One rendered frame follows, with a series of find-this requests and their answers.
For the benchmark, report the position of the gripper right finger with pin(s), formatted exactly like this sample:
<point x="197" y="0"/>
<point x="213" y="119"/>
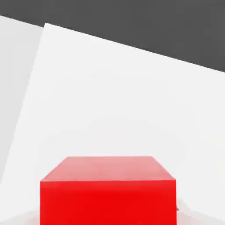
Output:
<point x="189" y="218"/>

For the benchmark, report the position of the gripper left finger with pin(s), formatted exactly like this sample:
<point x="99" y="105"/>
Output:
<point x="29" y="219"/>

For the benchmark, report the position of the small red cube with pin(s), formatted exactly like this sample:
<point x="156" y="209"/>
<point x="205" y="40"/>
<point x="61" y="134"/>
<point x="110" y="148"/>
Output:
<point x="108" y="200"/>

